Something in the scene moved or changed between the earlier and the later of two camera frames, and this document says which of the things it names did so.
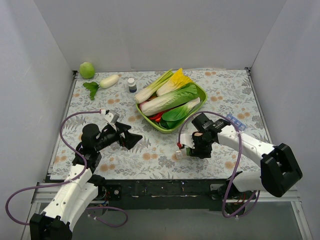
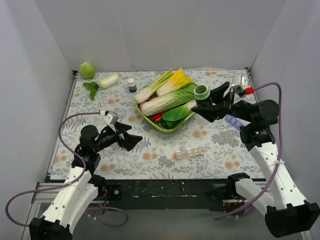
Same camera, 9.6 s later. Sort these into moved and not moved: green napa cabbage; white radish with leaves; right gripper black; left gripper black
Moved: right gripper black
Not moved: left gripper black; white radish with leaves; green napa cabbage
